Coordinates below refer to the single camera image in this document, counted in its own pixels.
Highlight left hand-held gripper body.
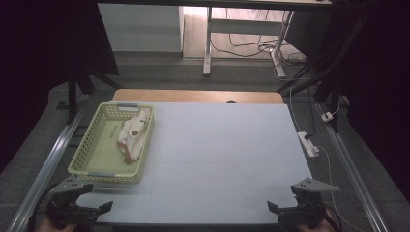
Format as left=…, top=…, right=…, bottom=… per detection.
left=45, top=174, right=100, bottom=227

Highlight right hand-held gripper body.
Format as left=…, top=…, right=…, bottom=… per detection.
left=277, top=176, right=340, bottom=231

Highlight yellow-green perforated plastic basket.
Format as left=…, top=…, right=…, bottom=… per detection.
left=67, top=101, right=155, bottom=186

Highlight white and red toy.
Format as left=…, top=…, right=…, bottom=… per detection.
left=116, top=107, right=153, bottom=165

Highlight person's right hand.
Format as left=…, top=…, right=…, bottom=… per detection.
left=295, top=221, right=337, bottom=232

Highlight person's left hand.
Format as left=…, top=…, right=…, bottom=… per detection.
left=34, top=222, right=79, bottom=232

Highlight white power strip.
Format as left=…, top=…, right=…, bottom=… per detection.
left=297, top=130, right=320, bottom=159

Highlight white table mat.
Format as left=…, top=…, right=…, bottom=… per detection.
left=76, top=100, right=313, bottom=225

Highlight black tripod stand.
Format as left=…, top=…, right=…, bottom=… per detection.
left=65, top=62, right=124, bottom=126

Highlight black curtain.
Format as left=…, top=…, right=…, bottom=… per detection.
left=0, top=0, right=120, bottom=173
left=284, top=0, right=410, bottom=204

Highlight white cabinet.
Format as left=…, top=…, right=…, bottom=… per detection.
left=97, top=3, right=185, bottom=53

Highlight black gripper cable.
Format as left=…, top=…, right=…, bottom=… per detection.
left=323, top=203, right=343, bottom=232

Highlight white cable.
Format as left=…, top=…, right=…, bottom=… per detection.
left=316, top=145, right=366, bottom=232

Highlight aluminium rail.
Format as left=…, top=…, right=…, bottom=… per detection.
left=6, top=105, right=89, bottom=232
left=316, top=101, right=390, bottom=232

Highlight black plug cable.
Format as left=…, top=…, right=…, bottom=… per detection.
left=304, top=86, right=319, bottom=140

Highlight black floor cables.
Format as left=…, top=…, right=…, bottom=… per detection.
left=211, top=9, right=308, bottom=67

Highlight white desk frame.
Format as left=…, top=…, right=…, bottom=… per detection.
left=202, top=6, right=295, bottom=78

